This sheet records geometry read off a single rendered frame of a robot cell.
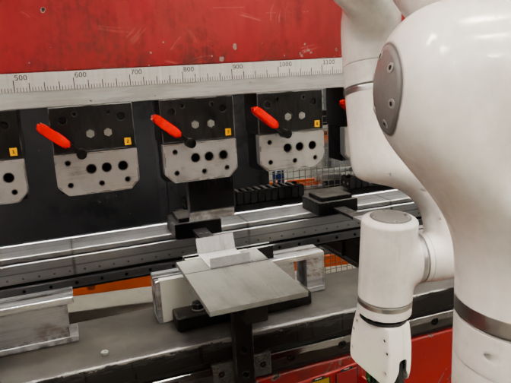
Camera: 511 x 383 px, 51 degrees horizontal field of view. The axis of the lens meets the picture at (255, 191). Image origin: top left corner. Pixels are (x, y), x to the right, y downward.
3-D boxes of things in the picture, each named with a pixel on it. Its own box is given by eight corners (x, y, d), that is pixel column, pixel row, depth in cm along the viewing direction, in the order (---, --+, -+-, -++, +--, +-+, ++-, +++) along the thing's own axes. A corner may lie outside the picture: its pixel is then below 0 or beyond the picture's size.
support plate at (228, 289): (210, 317, 88) (209, 311, 87) (176, 266, 112) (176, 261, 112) (308, 296, 94) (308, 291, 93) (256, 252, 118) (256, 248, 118)
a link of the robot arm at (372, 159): (430, 92, 89) (444, 275, 87) (337, 96, 86) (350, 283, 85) (458, 78, 80) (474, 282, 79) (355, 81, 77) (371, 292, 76)
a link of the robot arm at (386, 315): (344, 289, 85) (344, 305, 86) (381, 314, 78) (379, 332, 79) (385, 277, 89) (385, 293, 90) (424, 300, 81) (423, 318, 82)
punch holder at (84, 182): (58, 197, 98) (46, 107, 95) (58, 189, 106) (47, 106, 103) (141, 188, 103) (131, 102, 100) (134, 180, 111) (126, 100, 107)
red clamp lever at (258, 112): (258, 104, 104) (293, 133, 108) (250, 103, 108) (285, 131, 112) (252, 112, 104) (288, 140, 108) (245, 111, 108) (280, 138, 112)
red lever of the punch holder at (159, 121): (156, 112, 98) (198, 142, 101) (152, 111, 101) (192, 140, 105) (150, 120, 98) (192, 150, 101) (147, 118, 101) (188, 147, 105)
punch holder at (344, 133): (344, 163, 118) (344, 87, 114) (327, 157, 126) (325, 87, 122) (402, 155, 123) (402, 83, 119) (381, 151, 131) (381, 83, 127)
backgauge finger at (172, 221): (190, 257, 118) (188, 236, 117) (167, 228, 142) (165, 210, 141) (241, 249, 122) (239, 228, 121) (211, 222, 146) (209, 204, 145)
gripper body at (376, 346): (344, 299, 87) (342, 358, 90) (386, 328, 78) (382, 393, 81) (381, 288, 90) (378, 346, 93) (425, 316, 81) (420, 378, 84)
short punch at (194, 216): (190, 223, 112) (187, 178, 110) (188, 220, 114) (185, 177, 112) (236, 216, 115) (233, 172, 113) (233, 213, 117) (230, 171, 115)
